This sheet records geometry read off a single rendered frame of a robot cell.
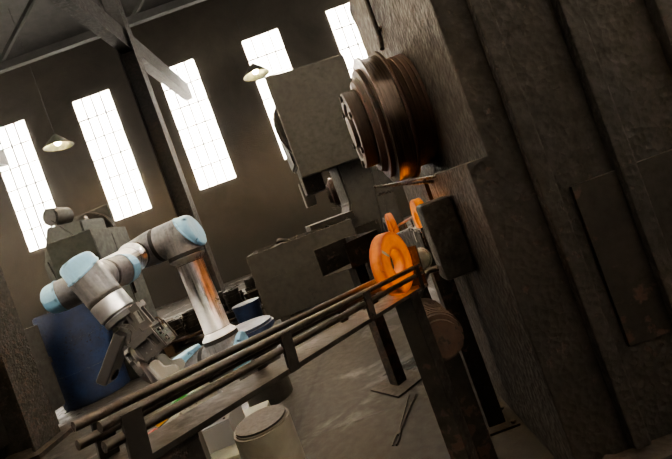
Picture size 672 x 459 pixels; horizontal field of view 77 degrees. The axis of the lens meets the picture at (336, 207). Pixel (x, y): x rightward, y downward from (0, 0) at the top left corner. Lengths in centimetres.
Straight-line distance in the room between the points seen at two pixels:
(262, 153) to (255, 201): 132
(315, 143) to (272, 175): 757
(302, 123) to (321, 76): 51
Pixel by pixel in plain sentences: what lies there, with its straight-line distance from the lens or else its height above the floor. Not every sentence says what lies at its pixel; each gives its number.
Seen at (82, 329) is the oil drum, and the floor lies 64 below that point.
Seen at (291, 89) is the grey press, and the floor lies 210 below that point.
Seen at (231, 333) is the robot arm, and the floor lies 62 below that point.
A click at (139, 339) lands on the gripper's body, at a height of 76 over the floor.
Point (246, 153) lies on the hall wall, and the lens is 1185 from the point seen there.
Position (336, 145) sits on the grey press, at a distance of 417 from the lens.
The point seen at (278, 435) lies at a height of 50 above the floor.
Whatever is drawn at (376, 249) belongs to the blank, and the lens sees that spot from 100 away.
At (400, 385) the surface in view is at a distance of 214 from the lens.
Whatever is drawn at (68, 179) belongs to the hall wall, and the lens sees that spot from 1357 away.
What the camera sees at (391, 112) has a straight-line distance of 135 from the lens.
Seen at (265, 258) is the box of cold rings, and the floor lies 67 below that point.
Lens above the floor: 88
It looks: level
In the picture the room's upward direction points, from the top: 20 degrees counter-clockwise
